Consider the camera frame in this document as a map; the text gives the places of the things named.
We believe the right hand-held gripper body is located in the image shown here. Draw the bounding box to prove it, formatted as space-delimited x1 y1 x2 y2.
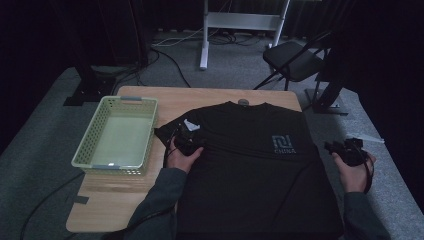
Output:
333 133 385 168

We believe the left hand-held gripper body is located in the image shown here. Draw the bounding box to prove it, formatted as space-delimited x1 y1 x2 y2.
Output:
173 119 205 157

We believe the black t-shirt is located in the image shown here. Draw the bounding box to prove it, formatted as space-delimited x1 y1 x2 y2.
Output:
153 100 344 240

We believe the person's left hand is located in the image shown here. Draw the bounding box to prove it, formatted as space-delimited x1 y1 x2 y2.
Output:
165 139 204 174

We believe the person's right hand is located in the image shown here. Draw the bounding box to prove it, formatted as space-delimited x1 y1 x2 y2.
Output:
331 151 377 194

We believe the dark stand with grey base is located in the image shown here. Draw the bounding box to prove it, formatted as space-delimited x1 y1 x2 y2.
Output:
304 33 350 116

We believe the green plastic basket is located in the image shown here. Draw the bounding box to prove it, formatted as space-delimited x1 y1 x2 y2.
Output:
70 95 159 177

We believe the black folding chair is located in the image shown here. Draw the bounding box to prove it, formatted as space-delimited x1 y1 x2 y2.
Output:
253 31 332 92

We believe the black stand with base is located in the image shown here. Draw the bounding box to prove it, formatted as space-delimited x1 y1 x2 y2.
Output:
63 0 117 107

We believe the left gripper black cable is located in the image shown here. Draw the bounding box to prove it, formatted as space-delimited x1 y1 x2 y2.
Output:
162 131 179 168

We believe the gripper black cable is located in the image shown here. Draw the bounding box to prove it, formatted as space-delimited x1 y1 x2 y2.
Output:
162 131 179 168
361 151 375 195

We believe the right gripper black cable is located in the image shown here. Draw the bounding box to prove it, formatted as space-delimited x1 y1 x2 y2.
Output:
361 151 375 195

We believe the thin black floor cable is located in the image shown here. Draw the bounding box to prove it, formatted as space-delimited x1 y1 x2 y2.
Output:
149 48 192 89

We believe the white floor cable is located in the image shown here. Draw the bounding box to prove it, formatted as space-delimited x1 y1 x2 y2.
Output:
151 28 205 48

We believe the white desk frame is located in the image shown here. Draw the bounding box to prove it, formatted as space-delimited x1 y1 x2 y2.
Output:
199 0 291 71

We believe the thick black floor cable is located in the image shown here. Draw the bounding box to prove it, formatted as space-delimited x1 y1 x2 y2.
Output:
19 171 85 240

